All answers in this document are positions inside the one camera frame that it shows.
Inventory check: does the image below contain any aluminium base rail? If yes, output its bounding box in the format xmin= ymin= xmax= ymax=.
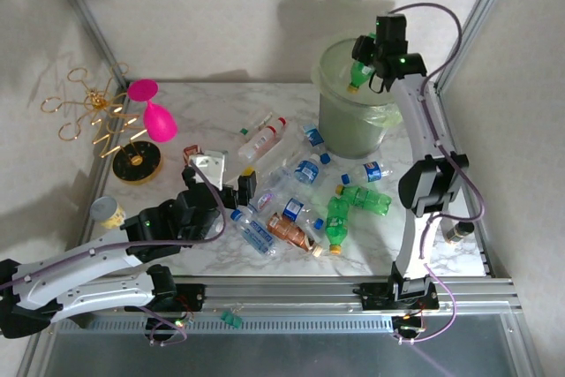
xmin=48 ymin=275 xmax=524 ymax=320

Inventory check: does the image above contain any clear bottle dark blue label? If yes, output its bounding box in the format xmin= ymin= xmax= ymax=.
xmin=280 ymin=197 xmax=326 ymax=230

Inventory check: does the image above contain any small green clip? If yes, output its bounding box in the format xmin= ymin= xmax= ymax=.
xmin=220 ymin=309 xmax=244 ymax=329

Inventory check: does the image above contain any small clear bottle blue label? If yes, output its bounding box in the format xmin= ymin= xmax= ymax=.
xmin=293 ymin=152 xmax=332 ymax=185

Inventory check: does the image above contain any green plastic bottle yellow cap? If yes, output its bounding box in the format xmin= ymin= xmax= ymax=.
xmin=334 ymin=183 xmax=393 ymax=218
xmin=345 ymin=60 xmax=377 ymax=94
xmin=325 ymin=196 xmax=352 ymax=256

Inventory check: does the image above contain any pink plastic goblet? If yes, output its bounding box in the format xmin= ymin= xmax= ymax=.
xmin=126 ymin=79 xmax=179 ymax=144

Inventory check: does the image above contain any grey slotted cable duct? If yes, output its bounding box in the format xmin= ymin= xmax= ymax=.
xmin=56 ymin=315 xmax=396 ymax=335

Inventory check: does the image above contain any grey metal panel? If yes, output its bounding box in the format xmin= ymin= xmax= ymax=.
xmin=41 ymin=331 xmax=538 ymax=377

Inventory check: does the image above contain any gold wire rack black base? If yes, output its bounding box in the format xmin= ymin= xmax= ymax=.
xmin=40 ymin=62 xmax=164 ymax=186

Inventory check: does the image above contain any clear bottle red cap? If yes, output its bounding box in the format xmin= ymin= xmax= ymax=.
xmin=237 ymin=117 xmax=288 ymax=162

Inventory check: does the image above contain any brown plastic bottle beige cap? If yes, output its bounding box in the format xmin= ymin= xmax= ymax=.
xmin=267 ymin=212 xmax=325 ymax=258

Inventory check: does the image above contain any clear bottle light blue label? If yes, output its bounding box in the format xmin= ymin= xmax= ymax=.
xmin=230 ymin=207 xmax=279 ymax=258

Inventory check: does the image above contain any aluminium table side rail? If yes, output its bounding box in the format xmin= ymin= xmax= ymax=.
xmin=17 ymin=83 xmax=132 ymax=377
xmin=434 ymin=80 xmax=542 ymax=377

